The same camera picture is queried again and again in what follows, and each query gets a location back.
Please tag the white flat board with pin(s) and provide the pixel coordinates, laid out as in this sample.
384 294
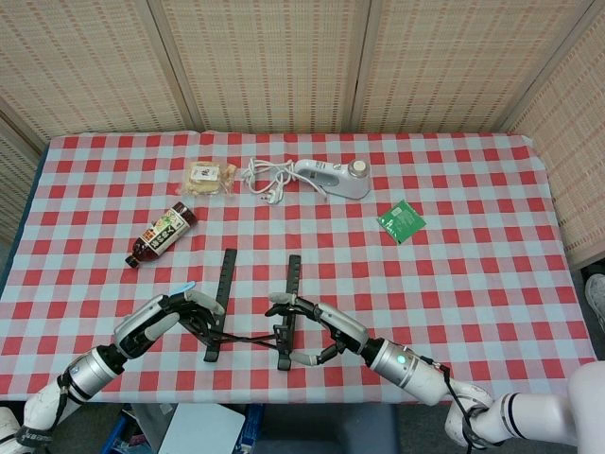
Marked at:
208 428

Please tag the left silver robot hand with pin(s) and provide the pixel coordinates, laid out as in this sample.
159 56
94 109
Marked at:
151 321

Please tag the light blue plastic spoon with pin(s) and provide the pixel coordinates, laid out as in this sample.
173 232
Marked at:
185 287

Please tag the red white checkered tablecloth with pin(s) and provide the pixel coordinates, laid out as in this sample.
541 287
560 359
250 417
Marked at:
449 293

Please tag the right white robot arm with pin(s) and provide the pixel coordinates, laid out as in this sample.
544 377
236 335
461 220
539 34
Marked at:
416 373

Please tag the white handheld steam iron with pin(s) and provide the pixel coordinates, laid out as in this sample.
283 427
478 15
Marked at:
340 182

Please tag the green sachet packet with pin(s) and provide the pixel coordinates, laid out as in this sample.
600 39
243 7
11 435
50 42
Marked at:
402 221

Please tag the bamboo folding screen panel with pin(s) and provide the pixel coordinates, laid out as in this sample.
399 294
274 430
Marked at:
576 156
463 66
85 66
14 184
264 66

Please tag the blue plastic crate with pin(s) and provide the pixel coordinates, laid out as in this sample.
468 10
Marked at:
118 435

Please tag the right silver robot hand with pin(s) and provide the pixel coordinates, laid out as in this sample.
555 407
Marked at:
347 331

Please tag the clear bag of biscuits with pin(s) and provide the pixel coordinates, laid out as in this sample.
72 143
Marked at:
204 179

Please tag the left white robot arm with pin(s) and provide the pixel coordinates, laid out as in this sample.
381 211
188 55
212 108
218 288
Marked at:
90 373

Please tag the black folding laptop stand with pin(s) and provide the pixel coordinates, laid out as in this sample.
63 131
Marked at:
293 279

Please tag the dark tea bottle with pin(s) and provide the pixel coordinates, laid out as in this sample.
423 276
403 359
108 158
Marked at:
163 234

